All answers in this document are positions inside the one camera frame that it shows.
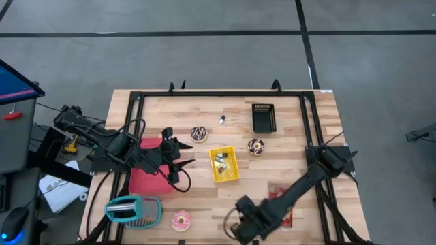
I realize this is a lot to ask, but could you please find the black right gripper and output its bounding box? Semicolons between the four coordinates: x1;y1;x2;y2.
231;195;283;245

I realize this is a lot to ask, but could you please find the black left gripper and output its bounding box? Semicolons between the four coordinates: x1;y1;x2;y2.
149;127;196;184

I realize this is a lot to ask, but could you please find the chocolate donut white drizzle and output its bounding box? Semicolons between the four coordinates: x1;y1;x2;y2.
189;125;208;144

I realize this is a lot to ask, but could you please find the red snack packet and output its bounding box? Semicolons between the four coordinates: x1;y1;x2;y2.
267;182;294;229

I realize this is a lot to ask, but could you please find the pink frosted donut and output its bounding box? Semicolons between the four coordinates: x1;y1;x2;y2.
171;210;192;233

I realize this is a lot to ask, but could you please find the chocolate glazed donut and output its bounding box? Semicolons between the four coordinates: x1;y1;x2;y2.
247;137;266;157

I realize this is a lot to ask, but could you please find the black slotted plastic basket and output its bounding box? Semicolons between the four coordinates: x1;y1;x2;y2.
251;103;277;134

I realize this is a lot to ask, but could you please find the pink plastic tray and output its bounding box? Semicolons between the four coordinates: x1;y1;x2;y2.
128;137;171;195

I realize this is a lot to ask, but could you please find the yellow slotted plastic basket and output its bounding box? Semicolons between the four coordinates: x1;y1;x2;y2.
208;146;240;184

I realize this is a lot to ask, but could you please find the silver metal cylinder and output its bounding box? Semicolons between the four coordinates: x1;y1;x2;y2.
107;203;136;212

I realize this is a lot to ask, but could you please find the black metal stand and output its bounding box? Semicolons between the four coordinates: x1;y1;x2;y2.
27;126;93;189

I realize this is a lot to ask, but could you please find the white printed paper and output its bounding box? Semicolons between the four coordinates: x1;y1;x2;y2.
38;159;89;214

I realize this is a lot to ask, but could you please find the grey cabinet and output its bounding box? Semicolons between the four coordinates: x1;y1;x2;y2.
0;97;37;175

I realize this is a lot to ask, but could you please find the black computer mouse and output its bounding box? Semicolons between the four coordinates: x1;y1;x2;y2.
0;206;30;243

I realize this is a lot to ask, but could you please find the monitor with blue screen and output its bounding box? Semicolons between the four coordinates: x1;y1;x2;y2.
0;59;46;105

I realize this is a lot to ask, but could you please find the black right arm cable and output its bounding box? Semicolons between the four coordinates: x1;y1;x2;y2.
223;207;239;241

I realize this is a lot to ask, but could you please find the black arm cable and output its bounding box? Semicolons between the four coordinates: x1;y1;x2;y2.
223;207;239;241
134;149;192;193

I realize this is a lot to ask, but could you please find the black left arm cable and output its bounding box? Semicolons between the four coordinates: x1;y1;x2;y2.
134;149;192;193

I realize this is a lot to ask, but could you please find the black metal table frame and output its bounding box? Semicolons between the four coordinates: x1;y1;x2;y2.
81;79;374;245

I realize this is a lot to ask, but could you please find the yellow cable connector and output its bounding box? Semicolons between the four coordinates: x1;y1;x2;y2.
63;135;80;156

